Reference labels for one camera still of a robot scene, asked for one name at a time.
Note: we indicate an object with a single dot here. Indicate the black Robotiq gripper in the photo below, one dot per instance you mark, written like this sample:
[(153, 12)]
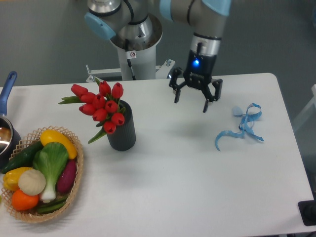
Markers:
[(197, 75)]

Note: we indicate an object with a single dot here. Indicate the red tulip bouquet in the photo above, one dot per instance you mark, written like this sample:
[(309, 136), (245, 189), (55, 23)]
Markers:
[(105, 107)]

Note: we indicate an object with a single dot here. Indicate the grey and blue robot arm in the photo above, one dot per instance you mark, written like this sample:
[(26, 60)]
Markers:
[(206, 17)]

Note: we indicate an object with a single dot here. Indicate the dark grey ribbed vase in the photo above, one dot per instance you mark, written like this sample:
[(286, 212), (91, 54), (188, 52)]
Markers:
[(124, 136)]

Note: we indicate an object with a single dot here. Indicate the blue curly ribbon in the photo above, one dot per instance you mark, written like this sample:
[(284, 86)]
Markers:
[(247, 120)]

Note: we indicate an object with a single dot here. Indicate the purple sweet potato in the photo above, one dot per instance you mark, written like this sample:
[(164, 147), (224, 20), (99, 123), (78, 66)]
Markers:
[(67, 178)]

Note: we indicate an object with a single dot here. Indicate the green bok choy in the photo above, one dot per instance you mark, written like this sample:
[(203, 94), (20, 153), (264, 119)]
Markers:
[(51, 161)]

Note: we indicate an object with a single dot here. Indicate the black device at table edge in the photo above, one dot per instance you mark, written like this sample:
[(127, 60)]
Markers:
[(308, 212)]

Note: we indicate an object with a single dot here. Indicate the dark green cucumber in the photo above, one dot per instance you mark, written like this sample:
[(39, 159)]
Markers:
[(23, 158)]

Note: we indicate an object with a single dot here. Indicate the green pea pods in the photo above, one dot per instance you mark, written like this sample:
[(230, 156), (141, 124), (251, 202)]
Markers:
[(52, 206)]

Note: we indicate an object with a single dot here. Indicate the yellow bell pepper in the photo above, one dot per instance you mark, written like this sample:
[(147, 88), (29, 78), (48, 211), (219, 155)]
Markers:
[(11, 178)]

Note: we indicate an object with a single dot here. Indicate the orange fruit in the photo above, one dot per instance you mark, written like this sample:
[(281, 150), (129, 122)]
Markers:
[(22, 201)]

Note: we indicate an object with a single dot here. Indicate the woven wicker basket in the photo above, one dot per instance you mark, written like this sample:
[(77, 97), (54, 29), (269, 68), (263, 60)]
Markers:
[(31, 216)]

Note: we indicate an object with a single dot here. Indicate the blue handled saucepan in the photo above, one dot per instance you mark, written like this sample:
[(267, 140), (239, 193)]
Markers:
[(9, 137)]

